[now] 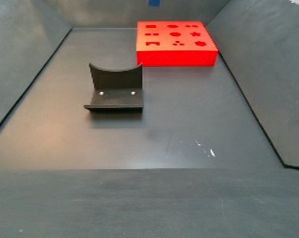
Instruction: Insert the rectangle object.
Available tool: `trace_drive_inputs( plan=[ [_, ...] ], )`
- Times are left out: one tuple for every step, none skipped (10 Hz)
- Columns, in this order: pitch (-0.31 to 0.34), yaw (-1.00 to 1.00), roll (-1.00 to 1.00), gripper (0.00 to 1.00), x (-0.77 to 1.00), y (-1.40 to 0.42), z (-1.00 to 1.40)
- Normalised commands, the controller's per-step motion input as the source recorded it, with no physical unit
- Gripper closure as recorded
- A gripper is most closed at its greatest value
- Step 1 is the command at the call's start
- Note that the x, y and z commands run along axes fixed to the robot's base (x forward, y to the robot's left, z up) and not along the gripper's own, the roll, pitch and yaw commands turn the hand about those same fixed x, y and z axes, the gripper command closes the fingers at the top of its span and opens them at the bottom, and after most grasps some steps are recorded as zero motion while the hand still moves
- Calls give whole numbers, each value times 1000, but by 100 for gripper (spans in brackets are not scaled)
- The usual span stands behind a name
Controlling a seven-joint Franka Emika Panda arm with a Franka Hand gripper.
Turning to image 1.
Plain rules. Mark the black curved holder stand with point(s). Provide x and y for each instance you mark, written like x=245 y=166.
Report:
x=119 y=89

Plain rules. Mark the red shape sorter block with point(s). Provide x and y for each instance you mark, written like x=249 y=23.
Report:
x=174 y=43

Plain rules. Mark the blue tape piece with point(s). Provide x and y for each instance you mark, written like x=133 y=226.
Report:
x=155 y=3

